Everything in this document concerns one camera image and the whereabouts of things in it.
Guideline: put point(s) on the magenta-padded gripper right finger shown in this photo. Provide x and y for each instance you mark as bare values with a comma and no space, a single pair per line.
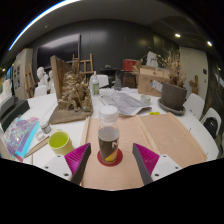
146,159

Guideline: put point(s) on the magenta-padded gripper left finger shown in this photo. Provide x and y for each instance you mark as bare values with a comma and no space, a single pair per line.
76,158

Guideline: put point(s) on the white-capped dark drink bottle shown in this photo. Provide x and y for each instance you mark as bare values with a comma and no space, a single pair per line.
108,143

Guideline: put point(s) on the yellow-green mug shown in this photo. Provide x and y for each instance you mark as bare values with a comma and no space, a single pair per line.
61,145

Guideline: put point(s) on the flat round red coaster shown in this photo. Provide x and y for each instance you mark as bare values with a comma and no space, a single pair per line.
120,159

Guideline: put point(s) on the flat wooden stick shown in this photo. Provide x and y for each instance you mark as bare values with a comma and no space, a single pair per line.
36,147

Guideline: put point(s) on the small white-lidded grey jar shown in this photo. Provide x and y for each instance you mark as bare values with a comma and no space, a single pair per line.
45,127

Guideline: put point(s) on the yellow tape piece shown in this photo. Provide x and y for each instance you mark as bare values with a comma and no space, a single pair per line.
154,113

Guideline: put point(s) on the small white cup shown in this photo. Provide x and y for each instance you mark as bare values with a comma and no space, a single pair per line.
145,99

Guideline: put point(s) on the colourful purple-teal painting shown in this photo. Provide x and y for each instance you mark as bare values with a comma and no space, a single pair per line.
21,133

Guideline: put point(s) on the grey printed newspaper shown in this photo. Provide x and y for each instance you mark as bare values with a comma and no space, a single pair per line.
125,103

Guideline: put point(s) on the brown sculpture on wooden base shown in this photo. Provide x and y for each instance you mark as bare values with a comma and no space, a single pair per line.
75,96

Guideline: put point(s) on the dry plant in grey pot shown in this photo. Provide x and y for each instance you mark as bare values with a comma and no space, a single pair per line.
173,96

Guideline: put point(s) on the black backpack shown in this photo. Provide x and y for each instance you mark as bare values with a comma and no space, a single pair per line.
210,128

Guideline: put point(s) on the white chair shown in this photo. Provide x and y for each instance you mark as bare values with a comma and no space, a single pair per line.
40,91
103,80
194,105
213,113

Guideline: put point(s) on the white green-labelled spray bottle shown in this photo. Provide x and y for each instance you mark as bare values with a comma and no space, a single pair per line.
95,86

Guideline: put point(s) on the brown cardboard box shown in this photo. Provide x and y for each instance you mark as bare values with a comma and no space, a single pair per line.
150,81

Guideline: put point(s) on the black box stack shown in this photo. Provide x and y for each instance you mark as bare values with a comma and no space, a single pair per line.
13,111

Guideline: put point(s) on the grey glass pitcher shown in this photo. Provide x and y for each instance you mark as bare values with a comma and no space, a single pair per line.
117,83

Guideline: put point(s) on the white plaster bust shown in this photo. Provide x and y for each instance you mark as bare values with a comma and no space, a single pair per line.
50,80
41,76

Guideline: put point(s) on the wooden mannequin figure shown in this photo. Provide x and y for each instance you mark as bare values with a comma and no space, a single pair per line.
194,84

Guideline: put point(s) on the wooden easel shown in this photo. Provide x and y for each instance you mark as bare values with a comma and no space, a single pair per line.
86,65
30,81

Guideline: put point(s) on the red box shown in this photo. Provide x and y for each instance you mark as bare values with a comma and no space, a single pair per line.
130,65

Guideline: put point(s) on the white cabinet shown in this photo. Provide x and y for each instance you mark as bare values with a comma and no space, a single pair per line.
20,73

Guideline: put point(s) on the white ceiling light panel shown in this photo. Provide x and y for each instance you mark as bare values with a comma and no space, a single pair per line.
36,20

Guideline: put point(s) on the large black wall screen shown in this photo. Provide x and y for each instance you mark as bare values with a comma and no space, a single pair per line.
61,48

